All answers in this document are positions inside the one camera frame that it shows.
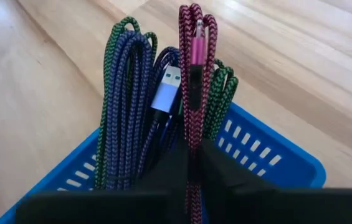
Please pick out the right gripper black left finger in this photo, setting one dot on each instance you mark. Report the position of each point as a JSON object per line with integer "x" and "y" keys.
{"x": 116, "y": 208}

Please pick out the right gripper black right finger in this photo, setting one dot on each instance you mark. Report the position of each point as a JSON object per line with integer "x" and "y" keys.
{"x": 256, "y": 205}

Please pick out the blue plastic basket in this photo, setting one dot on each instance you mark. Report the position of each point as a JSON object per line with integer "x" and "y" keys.
{"x": 288, "y": 174}

